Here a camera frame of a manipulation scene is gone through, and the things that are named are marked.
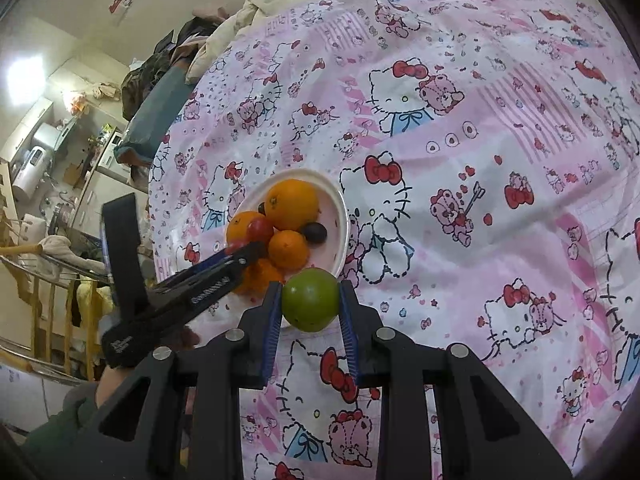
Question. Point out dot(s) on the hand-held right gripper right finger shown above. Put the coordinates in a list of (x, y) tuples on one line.
[(350, 335)]

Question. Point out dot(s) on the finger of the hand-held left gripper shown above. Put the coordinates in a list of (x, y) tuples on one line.
[(210, 266), (210, 292)]

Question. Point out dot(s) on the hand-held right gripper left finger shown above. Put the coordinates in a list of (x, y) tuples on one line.
[(272, 335)]

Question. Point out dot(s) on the red cherry tomato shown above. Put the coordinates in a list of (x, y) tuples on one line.
[(236, 246), (261, 228)]

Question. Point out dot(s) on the green lime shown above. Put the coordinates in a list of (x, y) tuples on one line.
[(310, 300)]

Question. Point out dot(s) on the small orange mandarin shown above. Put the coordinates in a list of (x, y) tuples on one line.
[(288, 250)]

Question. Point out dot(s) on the pink white plate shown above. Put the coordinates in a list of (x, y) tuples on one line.
[(331, 247)]

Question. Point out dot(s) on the person's left forearm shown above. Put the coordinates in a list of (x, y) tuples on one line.
[(60, 425)]

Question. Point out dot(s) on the beige cabinet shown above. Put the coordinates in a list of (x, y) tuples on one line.
[(100, 185)]

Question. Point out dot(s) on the yellow wooden rack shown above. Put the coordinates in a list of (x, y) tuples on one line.
[(35, 249)]

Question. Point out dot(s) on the white water heater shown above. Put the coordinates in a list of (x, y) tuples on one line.
[(30, 172)]

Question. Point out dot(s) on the teal pillow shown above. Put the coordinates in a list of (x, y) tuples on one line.
[(150, 120)]

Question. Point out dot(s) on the camouflage clothing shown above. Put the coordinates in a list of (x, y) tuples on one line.
[(140, 80)]

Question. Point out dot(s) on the pile of clothes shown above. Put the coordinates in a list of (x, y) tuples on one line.
[(195, 30)]

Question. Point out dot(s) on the beige quilt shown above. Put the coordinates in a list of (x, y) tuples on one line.
[(260, 5)]

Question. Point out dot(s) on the pink cartoon printed blanket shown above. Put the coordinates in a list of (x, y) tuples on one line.
[(500, 110)]

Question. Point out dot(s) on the red wall sticker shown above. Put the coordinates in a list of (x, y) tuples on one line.
[(120, 5)]

